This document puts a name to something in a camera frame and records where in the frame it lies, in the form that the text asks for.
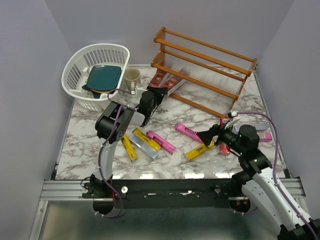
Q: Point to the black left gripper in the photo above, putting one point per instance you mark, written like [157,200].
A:
[158,97]

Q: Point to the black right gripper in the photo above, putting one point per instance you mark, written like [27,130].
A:
[207,136]

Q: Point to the red 3D toothpaste box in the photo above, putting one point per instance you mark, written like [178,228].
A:
[173,84]

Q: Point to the red Muesrgtei toothpaste box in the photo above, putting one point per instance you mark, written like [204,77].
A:
[223,150]

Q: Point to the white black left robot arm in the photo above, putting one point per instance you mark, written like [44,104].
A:
[111,127]

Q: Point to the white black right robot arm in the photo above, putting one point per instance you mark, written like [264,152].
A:
[259,182]

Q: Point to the orange wooden shelf rack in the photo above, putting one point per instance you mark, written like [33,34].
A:
[213,77]

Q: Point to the yellow Curaprox box right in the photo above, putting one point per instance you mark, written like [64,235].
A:
[199,150]

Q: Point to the yellow curaprox box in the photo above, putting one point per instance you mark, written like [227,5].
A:
[129,148]
[199,150]
[152,143]

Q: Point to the pink Curaprox box near rack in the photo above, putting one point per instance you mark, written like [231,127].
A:
[181,128]

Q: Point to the beige ceramic mug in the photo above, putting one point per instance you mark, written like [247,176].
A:
[132,77]

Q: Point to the silver toothpaste box near basket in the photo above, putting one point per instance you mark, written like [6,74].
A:
[131,105]

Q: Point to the pink Curaprox box centre left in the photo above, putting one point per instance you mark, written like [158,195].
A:
[167,146]

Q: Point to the yellow Curaprox box centre left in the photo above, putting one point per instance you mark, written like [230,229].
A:
[152,143]

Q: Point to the pink Curaprox box far right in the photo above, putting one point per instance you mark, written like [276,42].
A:
[265,137]

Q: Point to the silver toothpaste box left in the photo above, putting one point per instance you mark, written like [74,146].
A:
[144,147]

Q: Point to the teal square plate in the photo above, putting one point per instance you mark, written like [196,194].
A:
[104,77]

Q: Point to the yellow Curaprox box far left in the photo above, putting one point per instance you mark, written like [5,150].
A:
[129,148]

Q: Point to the white plastic dish basket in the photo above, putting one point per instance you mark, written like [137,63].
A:
[77,69]

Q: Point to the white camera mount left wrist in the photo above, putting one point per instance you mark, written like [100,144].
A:
[138,90]

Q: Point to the white camera mount wrist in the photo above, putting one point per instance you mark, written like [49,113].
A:
[138,90]
[233,118]

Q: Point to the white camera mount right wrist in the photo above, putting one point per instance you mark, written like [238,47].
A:
[233,118]

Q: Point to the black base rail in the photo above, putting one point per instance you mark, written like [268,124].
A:
[165,194]

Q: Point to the aluminium frame rail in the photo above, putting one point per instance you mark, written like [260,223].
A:
[71,191]

